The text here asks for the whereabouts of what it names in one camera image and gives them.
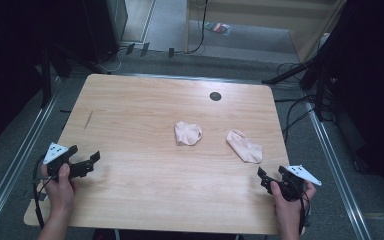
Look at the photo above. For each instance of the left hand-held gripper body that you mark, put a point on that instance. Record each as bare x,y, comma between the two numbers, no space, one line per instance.
56,154

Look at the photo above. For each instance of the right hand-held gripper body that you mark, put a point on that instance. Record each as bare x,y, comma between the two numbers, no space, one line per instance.
293,186

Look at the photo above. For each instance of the pink ankle sock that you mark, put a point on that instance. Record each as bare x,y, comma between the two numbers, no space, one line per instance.
246,147
187,133

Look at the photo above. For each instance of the person's right hand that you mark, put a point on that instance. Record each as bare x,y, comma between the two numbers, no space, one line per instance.
288,208

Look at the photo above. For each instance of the person's left hand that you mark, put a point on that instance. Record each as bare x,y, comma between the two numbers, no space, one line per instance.
60,195

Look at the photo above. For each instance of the black round table grommet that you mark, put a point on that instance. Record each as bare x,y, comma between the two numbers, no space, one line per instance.
215,96

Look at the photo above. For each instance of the black tripod stand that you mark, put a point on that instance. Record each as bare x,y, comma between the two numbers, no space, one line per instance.
313,70

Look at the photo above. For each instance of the small black foot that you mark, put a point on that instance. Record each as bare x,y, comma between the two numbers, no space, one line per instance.
130,48
145,49
171,52

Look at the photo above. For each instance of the black cabinet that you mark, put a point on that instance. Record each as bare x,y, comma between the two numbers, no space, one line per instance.
103,26

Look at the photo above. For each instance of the colourful packet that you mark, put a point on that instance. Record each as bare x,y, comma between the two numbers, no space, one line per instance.
218,28

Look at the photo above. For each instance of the metal floor rail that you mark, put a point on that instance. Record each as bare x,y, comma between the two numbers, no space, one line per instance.
16,156
336,170

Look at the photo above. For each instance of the wooden frame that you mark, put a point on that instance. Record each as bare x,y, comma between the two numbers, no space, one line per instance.
246,8

